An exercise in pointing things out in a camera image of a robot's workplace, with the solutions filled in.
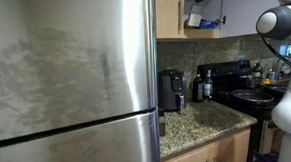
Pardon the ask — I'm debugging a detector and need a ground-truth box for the wooden lower cabinet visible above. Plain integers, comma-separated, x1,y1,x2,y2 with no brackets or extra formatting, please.
158,126,254,162

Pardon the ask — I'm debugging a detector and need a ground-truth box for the black pan with rim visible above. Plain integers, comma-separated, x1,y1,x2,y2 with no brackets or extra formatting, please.
264,83,289,96

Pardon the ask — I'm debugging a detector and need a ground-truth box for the stainless steel refrigerator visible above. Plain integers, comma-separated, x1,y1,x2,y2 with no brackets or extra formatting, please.
0,0,165,162

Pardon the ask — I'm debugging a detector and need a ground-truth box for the blue box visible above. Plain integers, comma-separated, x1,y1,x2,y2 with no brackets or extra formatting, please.
198,18,217,31

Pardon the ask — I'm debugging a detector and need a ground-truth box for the yellow sponge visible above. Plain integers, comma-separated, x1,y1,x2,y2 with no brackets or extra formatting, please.
261,77,274,86

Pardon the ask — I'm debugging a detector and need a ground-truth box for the small dark spice jar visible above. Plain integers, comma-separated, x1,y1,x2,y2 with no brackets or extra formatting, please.
157,107,167,138

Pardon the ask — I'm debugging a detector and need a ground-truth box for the blue cup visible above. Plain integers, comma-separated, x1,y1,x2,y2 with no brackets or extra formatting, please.
267,68,278,82

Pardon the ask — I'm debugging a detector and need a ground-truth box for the green bottle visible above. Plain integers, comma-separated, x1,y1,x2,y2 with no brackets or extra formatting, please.
251,62,264,79

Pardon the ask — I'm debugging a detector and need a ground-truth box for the dark olive oil bottle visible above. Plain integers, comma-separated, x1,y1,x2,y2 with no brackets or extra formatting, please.
190,72,206,104

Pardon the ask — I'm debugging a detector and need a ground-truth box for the steel sink faucet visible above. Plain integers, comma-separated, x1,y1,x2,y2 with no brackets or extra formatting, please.
273,54,291,79

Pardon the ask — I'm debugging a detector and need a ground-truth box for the black electric stove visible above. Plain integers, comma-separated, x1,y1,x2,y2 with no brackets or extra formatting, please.
196,57,283,156

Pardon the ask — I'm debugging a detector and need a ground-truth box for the black frying pan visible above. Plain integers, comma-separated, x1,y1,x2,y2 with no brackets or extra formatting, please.
230,86,276,108

